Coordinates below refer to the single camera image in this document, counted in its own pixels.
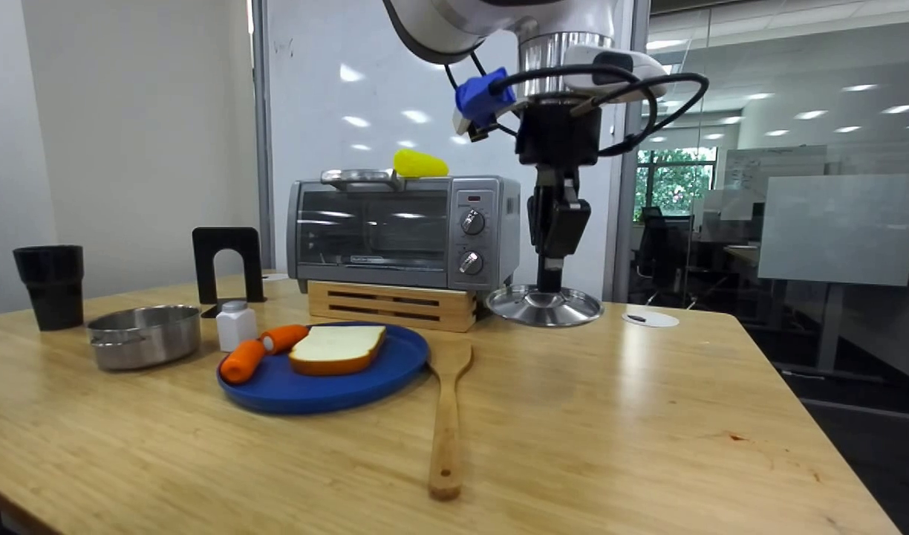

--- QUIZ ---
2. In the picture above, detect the grey toaster oven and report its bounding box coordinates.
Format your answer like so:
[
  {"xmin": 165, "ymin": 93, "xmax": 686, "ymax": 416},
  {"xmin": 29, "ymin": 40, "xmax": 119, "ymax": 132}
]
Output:
[{"xmin": 285, "ymin": 172, "xmax": 527, "ymax": 312}]

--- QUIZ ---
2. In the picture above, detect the grey panel behind glass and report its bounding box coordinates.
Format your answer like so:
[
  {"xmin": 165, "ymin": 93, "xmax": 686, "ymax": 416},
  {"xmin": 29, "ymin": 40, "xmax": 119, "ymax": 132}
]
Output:
[{"xmin": 757, "ymin": 172, "xmax": 909, "ymax": 293}]

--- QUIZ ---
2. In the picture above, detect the metal cup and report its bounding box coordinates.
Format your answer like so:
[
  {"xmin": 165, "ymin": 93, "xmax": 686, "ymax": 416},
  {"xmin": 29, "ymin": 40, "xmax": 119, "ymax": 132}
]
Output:
[{"xmin": 12, "ymin": 242, "xmax": 87, "ymax": 334}]

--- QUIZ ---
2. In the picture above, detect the white bread slice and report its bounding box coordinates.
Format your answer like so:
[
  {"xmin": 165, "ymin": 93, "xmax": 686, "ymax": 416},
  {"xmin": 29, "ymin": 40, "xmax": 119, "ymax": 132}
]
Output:
[{"xmin": 289, "ymin": 325, "xmax": 389, "ymax": 380}]

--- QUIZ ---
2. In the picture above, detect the small silver dish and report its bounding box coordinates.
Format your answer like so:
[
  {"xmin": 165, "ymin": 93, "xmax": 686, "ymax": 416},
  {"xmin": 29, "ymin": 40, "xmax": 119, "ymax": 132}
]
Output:
[{"xmin": 318, "ymin": 163, "xmax": 398, "ymax": 190}]

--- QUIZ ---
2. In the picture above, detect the black metal bookend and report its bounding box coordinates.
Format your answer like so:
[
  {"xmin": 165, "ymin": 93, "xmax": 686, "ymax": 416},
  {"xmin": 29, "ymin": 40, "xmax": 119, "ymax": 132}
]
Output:
[{"xmin": 191, "ymin": 223, "xmax": 269, "ymax": 306}]

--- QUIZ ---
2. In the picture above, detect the steel pot lid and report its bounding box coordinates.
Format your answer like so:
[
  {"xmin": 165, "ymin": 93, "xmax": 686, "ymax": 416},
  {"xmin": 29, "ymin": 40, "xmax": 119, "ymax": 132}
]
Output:
[{"xmin": 482, "ymin": 284, "xmax": 606, "ymax": 331}]

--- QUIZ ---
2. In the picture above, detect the yellow plastic corn cob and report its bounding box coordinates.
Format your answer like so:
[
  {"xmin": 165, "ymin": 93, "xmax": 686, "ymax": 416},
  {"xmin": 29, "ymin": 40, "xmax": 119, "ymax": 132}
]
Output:
[{"xmin": 393, "ymin": 145, "xmax": 456, "ymax": 186}]

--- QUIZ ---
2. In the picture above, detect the steel pot with handles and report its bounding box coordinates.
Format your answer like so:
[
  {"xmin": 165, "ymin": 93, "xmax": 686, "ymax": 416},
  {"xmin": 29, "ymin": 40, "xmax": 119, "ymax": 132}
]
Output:
[{"xmin": 83, "ymin": 303, "xmax": 205, "ymax": 374}]

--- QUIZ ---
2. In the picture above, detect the blue round plate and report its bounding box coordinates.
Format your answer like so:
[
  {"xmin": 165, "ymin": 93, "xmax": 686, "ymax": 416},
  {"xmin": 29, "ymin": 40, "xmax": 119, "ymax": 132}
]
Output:
[{"xmin": 217, "ymin": 322, "xmax": 433, "ymax": 420}]

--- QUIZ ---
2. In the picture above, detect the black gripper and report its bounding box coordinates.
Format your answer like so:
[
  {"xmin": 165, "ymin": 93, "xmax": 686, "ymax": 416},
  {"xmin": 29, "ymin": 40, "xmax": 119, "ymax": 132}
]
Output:
[{"xmin": 514, "ymin": 101, "xmax": 603, "ymax": 297}]

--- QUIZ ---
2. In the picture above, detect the wooden slatted riser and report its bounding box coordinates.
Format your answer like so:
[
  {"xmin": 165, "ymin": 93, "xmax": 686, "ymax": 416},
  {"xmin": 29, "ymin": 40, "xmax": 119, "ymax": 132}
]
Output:
[{"xmin": 307, "ymin": 278, "xmax": 482, "ymax": 336}]

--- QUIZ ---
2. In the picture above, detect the white cable grommet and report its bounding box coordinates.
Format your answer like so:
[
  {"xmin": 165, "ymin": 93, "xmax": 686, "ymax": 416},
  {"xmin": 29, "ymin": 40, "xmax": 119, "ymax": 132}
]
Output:
[{"xmin": 624, "ymin": 306, "xmax": 684, "ymax": 334}]

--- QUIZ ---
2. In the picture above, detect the orange carrot half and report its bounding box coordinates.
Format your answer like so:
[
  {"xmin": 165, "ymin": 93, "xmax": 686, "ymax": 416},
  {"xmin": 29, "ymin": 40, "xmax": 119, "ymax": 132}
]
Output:
[
  {"xmin": 258, "ymin": 322, "xmax": 313, "ymax": 358},
  {"xmin": 217, "ymin": 336, "xmax": 270, "ymax": 386}
]

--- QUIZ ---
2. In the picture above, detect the wooden spatula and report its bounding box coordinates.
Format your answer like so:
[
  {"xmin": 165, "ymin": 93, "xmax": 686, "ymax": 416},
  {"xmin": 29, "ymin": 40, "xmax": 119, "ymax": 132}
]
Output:
[{"xmin": 425, "ymin": 336, "xmax": 478, "ymax": 505}]

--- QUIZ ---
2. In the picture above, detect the white and blue wrist mount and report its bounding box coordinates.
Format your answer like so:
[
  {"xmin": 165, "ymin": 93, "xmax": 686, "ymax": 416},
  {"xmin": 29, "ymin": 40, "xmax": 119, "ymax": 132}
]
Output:
[{"xmin": 453, "ymin": 43, "xmax": 673, "ymax": 144}]

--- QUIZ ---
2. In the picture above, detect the dark office chair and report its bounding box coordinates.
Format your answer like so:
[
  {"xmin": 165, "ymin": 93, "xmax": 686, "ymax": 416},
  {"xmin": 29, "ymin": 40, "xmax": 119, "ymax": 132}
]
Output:
[{"xmin": 633, "ymin": 205, "xmax": 695, "ymax": 306}]

